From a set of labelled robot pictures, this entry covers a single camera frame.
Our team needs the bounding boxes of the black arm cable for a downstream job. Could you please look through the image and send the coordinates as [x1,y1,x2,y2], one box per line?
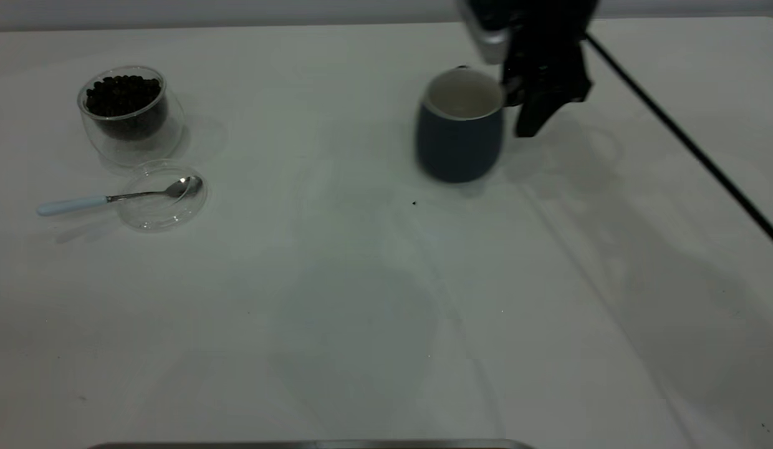
[583,34,773,254]

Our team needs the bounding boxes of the clear double-wall glass cup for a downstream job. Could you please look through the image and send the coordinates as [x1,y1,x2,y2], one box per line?
[77,65,186,168]

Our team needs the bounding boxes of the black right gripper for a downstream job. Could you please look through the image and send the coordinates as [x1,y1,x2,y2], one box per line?
[502,0,598,138]

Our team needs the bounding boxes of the metal spoon light blue handle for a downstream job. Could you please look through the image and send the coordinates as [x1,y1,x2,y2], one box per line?
[37,176,204,218]

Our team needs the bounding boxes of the clear glass lid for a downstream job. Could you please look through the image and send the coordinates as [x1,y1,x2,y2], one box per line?
[116,160,209,233]

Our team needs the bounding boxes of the dark coffee beans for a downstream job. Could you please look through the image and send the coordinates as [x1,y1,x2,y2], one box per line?
[85,75,170,142]

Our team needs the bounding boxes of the dark grey ceramic mug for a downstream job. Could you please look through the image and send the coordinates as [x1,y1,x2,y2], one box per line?
[416,65,507,184]

